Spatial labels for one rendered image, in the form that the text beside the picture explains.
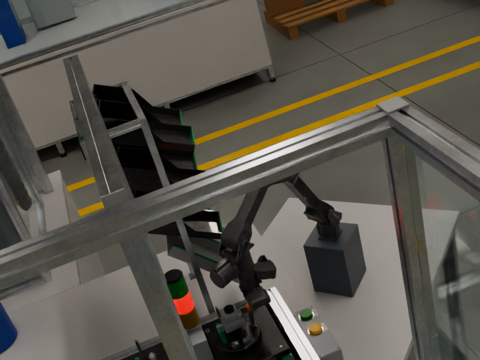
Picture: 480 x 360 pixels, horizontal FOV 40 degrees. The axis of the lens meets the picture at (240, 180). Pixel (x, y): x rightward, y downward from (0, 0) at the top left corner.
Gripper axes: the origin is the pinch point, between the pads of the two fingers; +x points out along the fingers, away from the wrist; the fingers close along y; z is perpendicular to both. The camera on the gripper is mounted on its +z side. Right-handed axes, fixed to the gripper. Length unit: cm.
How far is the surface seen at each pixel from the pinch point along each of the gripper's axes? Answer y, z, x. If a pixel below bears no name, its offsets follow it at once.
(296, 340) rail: -9.3, 6.8, 13.5
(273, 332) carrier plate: -3.5, 1.6, 12.4
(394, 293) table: 2, 44, 24
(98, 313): 52, -50, 23
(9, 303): 81, -84, 22
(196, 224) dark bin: 28.2, -6.9, -12.9
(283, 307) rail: 5.9, 8.4, 13.5
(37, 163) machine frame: 164, -62, 6
